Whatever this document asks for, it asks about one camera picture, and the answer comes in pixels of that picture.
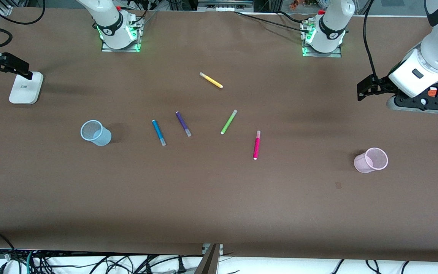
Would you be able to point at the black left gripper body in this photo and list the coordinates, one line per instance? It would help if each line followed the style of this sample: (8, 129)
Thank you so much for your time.
(381, 85)

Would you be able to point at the pink marker pen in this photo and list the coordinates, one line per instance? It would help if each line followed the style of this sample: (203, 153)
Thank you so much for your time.
(256, 146)

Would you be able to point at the blue marker pen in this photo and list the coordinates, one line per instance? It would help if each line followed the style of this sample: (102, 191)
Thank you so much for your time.
(158, 132)

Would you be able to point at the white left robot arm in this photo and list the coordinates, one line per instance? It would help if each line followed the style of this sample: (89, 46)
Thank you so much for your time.
(437, 49)

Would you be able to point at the white rectangular box device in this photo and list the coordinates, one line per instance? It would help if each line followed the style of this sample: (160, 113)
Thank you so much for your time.
(25, 89)

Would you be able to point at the translucent pink plastic cup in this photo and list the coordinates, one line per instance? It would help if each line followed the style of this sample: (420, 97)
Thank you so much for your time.
(369, 161)

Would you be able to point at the translucent blue plastic cup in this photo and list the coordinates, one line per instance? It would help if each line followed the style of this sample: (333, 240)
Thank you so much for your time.
(98, 135)

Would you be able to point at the green marker pen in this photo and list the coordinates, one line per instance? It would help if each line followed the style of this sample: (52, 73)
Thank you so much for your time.
(228, 122)

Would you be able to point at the yellow marker pen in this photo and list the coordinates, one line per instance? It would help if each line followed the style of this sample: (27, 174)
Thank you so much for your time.
(212, 80)

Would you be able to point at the purple marker pen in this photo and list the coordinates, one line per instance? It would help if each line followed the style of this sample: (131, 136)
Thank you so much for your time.
(183, 123)

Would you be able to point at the black power plug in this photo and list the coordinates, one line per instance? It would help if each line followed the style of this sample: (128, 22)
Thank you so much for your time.
(181, 266)

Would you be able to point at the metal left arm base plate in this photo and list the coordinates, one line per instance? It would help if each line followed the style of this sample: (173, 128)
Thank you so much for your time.
(337, 54)

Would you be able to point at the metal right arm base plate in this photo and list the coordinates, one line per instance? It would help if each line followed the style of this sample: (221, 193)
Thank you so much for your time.
(135, 46)

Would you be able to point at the aluminium frame rail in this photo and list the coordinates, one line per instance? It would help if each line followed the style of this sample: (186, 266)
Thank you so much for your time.
(224, 5)

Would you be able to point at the metal table bracket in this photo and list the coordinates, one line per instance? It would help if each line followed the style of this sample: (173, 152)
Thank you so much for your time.
(209, 260)

